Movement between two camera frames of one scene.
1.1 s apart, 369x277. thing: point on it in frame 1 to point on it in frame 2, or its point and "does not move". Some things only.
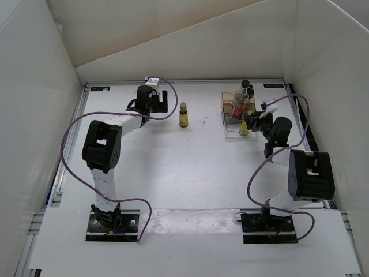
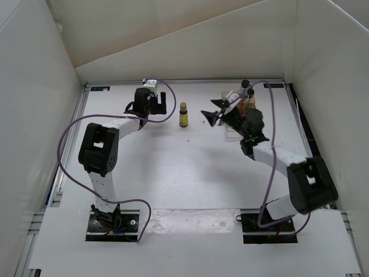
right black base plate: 258,228 does not move
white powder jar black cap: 250,90 does not move
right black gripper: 249,119 to 211,117
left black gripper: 162,107 does not move
